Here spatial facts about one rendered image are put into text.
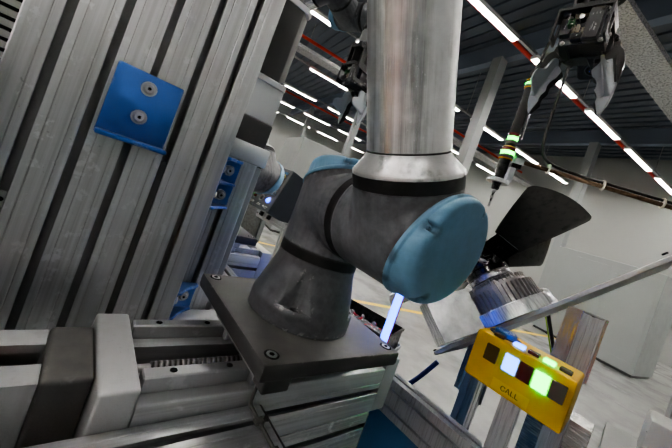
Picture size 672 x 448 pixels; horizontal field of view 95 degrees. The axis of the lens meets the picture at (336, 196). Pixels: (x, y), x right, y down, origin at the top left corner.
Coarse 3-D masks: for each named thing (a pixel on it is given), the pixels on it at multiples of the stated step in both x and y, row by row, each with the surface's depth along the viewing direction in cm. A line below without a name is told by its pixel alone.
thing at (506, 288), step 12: (504, 276) 98; (516, 276) 98; (528, 276) 98; (480, 288) 100; (492, 288) 96; (504, 288) 94; (516, 288) 93; (528, 288) 95; (480, 300) 99; (492, 300) 95; (504, 300) 94; (480, 312) 98
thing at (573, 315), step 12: (576, 312) 96; (564, 324) 97; (576, 324) 95; (564, 336) 96; (600, 336) 91; (468, 348) 114; (552, 348) 98; (564, 348) 96; (564, 360) 95; (588, 372) 91; (456, 384) 113
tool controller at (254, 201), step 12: (288, 180) 117; (300, 180) 121; (276, 192) 117; (288, 192) 118; (252, 204) 123; (264, 204) 118; (276, 204) 116; (288, 204) 120; (276, 216) 117; (288, 216) 121
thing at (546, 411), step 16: (480, 336) 60; (496, 336) 58; (480, 352) 59; (512, 352) 55; (544, 352) 60; (480, 368) 58; (496, 368) 56; (544, 368) 52; (496, 384) 56; (512, 384) 54; (576, 384) 49; (512, 400) 54; (528, 400) 52; (544, 400) 51; (544, 416) 50; (560, 416) 49; (560, 432) 49
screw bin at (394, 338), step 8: (352, 304) 114; (360, 304) 112; (360, 312) 112; (368, 312) 110; (368, 320) 110; (376, 320) 108; (384, 320) 107; (400, 328) 104; (392, 336) 93; (392, 344) 98
